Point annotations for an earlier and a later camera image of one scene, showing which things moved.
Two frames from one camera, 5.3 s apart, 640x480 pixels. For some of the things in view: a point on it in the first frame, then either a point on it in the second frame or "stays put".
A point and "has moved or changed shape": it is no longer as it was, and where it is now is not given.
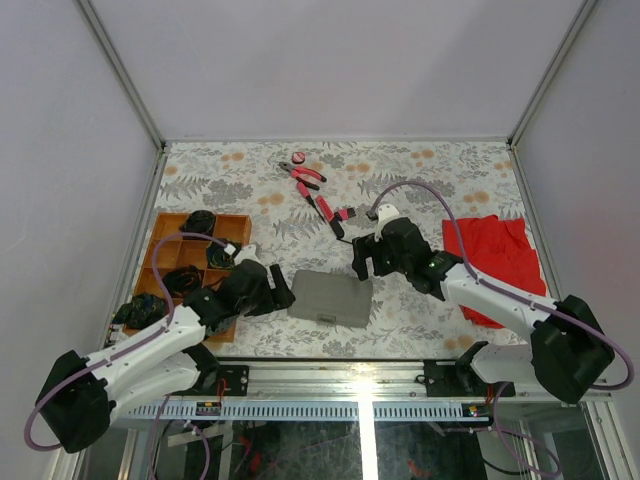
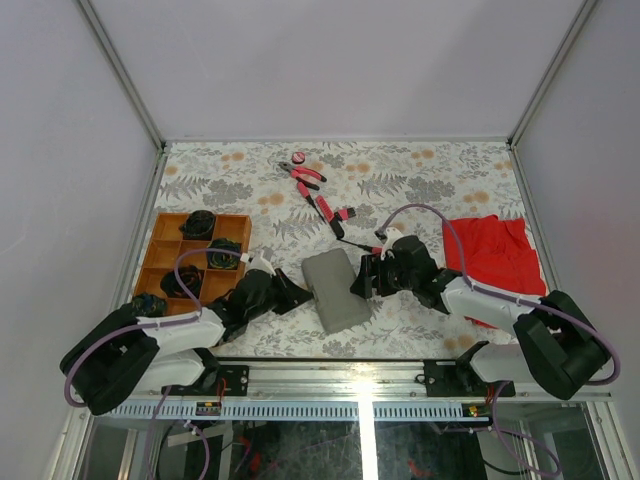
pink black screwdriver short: x=304 y=192 stays put
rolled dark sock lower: x=181 y=279 stays put
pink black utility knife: x=328 y=213 stays put
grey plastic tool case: x=333 y=297 has moved or changed shape
